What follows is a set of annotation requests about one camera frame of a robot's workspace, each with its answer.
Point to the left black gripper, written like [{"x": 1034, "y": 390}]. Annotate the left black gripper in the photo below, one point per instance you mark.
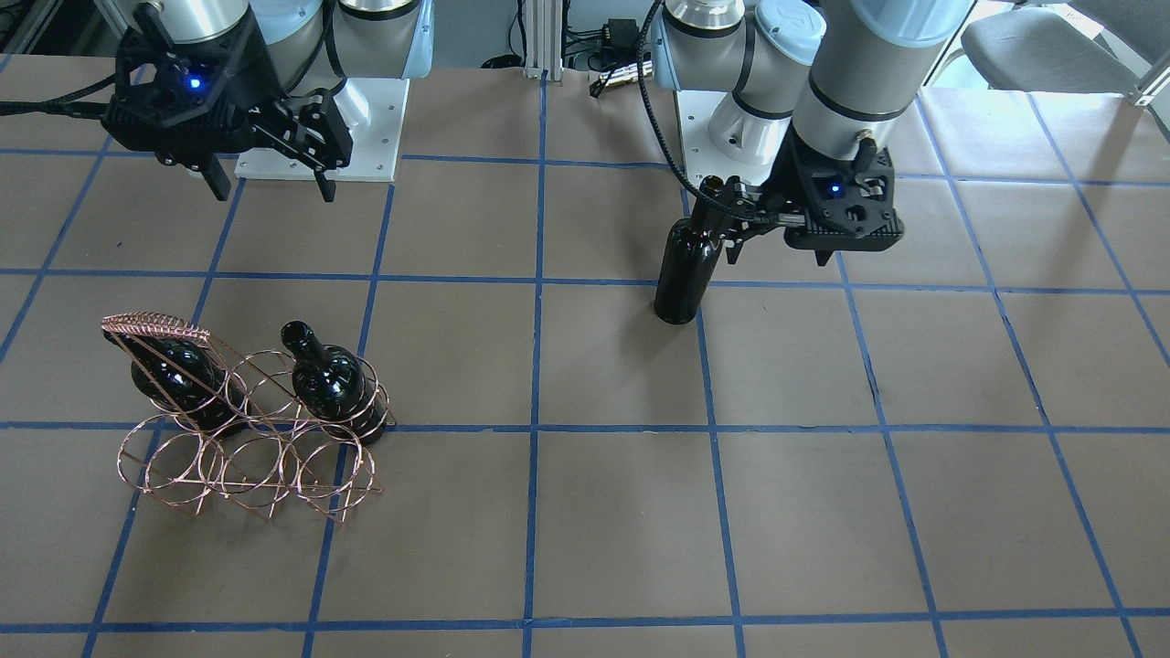
[{"x": 780, "y": 195}]

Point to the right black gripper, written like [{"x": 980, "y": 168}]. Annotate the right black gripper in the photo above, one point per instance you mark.
[{"x": 245, "y": 70}]

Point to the dark wine bottle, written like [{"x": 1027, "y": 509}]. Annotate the dark wine bottle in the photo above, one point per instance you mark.
[{"x": 691, "y": 254}]

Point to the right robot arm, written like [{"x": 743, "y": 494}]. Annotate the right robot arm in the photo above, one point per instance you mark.
[{"x": 298, "y": 90}]

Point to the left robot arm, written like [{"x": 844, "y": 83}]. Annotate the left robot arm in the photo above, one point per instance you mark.
[{"x": 841, "y": 73}]

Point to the dark bottle in basket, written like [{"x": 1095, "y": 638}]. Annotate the dark bottle in basket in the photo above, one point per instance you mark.
[
  {"x": 180, "y": 378},
  {"x": 332, "y": 384}
]

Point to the grey office chair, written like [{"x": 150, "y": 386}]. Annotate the grey office chair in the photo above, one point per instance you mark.
[{"x": 1032, "y": 48}]

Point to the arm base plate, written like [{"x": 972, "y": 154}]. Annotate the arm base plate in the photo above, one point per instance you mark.
[
  {"x": 354, "y": 138},
  {"x": 722, "y": 139}
]

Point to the copper wire wine basket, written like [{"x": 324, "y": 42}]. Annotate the copper wire wine basket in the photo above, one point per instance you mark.
[{"x": 282, "y": 454}]

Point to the aluminium frame post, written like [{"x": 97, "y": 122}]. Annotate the aluminium frame post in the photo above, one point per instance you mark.
[{"x": 542, "y": 25}]

